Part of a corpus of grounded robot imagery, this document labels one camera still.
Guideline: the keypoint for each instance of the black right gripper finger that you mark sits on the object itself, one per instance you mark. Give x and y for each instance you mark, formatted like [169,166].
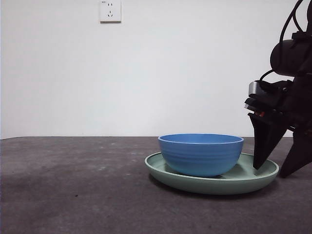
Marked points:
[264,139]
[298,156]

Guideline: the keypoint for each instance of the blue ribbed bowl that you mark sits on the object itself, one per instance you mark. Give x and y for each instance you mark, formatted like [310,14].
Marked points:
[200,156]

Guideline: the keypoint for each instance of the green round plate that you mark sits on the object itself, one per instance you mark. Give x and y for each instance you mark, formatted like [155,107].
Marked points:
[207,187]

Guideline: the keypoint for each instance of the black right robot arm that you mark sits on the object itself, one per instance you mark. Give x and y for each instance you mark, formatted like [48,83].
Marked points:
[290,58]

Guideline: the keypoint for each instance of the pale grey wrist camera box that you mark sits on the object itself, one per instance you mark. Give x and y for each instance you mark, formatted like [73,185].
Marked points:
[254,88]

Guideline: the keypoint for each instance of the white wall socket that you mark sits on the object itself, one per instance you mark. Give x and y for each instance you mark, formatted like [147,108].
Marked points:
[110,12]

